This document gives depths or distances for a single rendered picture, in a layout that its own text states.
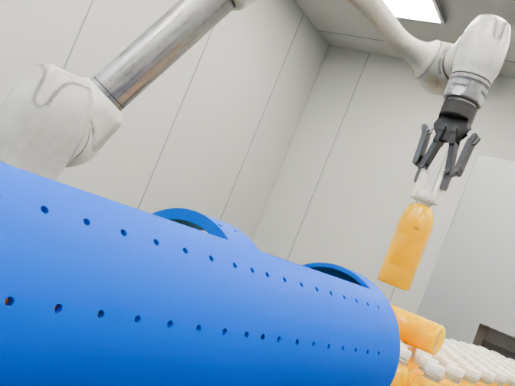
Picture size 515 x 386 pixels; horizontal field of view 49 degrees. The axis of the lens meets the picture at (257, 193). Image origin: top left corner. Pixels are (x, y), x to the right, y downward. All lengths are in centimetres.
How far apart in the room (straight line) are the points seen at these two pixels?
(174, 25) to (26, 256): 98
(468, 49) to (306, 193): 473
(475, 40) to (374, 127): 460
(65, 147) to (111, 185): 324
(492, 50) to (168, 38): 72
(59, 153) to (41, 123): 7
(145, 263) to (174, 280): 4
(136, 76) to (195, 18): 20
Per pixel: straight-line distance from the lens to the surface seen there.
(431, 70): 146
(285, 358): 74
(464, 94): 132
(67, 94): 116
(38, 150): 115
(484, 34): 137
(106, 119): 134
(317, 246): 580
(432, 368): 122
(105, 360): 53
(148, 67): 137
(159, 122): 458
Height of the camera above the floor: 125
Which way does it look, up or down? 3 degrees up
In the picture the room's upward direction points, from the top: 22 degrees clockwise
